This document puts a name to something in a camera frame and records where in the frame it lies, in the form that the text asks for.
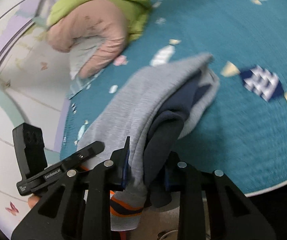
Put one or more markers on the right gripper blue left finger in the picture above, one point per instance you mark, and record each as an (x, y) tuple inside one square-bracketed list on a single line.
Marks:
[(120, 172)]

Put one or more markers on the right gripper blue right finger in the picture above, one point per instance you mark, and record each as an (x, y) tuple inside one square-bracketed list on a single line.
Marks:
[(166, 179)]

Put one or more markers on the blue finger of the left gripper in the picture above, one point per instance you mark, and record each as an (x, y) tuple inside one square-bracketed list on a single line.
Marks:
[(85, 153)]

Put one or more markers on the grey navy zip jacket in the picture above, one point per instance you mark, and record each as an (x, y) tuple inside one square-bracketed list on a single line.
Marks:
[(155, 107)]

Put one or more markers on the person's left hand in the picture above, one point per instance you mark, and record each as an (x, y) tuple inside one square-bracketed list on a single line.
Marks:
[(33, 200)]

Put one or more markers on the striped blue pillow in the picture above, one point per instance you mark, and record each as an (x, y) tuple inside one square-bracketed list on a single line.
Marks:
[(78, 84)]

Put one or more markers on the teal quilted bed cover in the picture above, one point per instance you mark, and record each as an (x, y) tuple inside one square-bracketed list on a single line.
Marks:
[(240, 133)]

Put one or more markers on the light blue pillow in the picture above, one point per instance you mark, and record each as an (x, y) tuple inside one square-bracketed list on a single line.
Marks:
[(80, 53)]

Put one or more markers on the mint green bed frame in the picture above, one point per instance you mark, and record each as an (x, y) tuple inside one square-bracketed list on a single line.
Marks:
[(17, 118)]

